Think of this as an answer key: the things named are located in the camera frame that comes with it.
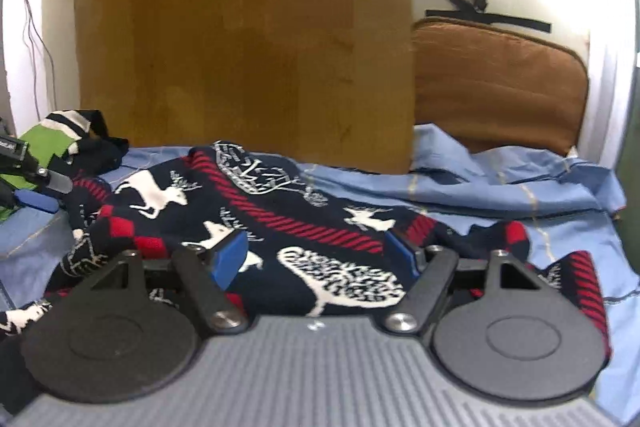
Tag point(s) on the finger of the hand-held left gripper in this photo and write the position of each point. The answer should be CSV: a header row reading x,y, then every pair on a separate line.
x,y
37,201
55,182

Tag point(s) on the brown cushion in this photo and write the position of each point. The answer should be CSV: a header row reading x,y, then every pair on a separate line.
x,y
500,87

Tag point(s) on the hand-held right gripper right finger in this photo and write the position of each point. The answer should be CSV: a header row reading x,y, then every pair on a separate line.
x,y
402,253

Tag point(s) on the navy red reindeer sweater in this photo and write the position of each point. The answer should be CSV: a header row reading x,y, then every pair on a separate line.
x,y
280,197

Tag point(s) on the green striped clothes pile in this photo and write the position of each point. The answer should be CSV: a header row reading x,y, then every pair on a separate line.
x,y
95,142

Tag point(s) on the wood-pattern board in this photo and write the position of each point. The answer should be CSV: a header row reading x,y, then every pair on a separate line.
x,y
250,32

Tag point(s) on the blue bed sheet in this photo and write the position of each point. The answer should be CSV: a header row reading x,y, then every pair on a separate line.
x,y
500,187

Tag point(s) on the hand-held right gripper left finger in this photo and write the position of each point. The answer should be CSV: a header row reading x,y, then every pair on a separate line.
x,y
229,259

